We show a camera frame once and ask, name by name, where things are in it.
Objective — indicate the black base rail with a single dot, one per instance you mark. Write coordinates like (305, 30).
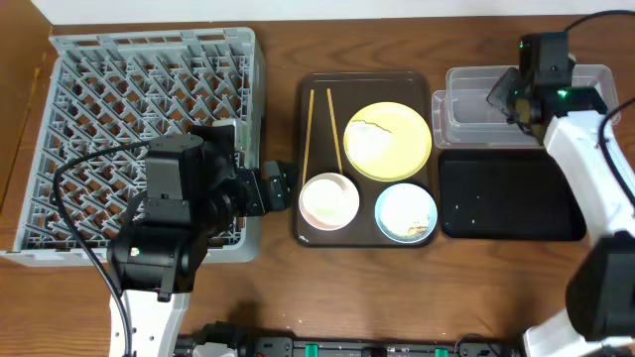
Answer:
(228, 339)

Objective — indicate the light blue bowl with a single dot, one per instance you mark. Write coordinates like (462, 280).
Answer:
(406, 213)

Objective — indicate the clear plastic bin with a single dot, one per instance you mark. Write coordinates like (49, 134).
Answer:
(464, 119)

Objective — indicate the black waste tray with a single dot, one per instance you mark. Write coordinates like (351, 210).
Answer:
(506, 195)

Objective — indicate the yellow plate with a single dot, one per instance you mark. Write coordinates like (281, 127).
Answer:
(411, 144)

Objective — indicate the dark brown serving tray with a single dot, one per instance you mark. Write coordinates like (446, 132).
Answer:
(351, 91)

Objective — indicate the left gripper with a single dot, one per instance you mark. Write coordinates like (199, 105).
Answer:
(254, 191)

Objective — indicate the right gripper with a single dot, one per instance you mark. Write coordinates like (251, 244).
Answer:
(519, 104)

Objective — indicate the white napkin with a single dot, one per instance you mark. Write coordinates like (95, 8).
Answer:
(366, 141)

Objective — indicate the left wooden chopstick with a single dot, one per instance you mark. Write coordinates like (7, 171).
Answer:
(308, 136)

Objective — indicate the pink bowl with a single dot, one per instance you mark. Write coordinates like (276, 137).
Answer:
(352, 199)

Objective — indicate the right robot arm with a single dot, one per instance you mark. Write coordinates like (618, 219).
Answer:
(573, 124)

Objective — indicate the grey dishwasher rack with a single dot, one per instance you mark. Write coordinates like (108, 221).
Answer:
(115, 89)

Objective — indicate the wooden chopstick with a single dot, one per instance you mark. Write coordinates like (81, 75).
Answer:
(308, 136)
(334, 130)

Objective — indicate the white cup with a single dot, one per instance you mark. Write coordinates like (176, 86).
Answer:
(325, 200)

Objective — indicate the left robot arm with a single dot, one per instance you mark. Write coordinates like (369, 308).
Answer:
(194, 191)

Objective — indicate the right wooden chopstick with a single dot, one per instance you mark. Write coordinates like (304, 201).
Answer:
(334, 130)

